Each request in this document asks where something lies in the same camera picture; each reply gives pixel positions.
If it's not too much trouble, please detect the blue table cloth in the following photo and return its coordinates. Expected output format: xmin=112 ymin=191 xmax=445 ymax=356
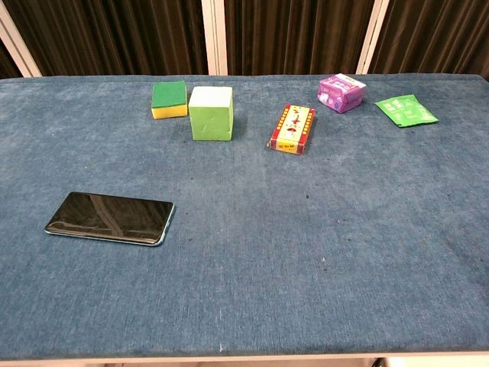
xmin=0 ymin=73 xmax=489 ymax=362

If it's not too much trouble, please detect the red and yellow card box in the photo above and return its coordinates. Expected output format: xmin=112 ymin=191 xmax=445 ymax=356
xmin=266 ymin=103 xmax=316 ymax=156

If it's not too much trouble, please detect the green white cube box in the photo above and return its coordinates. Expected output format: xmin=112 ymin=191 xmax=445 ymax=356
xmin=188 ymin=86 xmax=234 ymax=142

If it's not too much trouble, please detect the green and yellow sponge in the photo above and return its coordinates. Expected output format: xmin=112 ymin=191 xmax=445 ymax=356
xmin=151 ymin=80 xmax=189 ymax=120

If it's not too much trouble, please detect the purple tissue pack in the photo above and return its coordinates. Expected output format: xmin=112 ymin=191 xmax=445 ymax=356
xmin=317 ymin=73 xmax=368 ymax=115

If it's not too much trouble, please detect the black smartphone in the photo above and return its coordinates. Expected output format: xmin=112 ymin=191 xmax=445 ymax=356
xmin=44 ymin=191 xmax=176 ymax=248

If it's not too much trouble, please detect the green flat sachet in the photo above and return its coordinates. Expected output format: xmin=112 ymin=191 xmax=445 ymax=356
xmin=374 ymin=93 xmax=440 ymax=128

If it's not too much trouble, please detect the dark brown curtain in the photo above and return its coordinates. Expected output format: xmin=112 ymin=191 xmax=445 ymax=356
xmin=0 ymin=0 xmax=489 ymax=80

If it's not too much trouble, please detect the white frame post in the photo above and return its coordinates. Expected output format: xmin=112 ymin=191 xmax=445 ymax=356
xmin=0 ymin=2 xmax=42 ymax=79
xmin=201 ymin=0 xmax=229 ymax=76
xmin=355 ymin=0 xmax=390 ymax=75

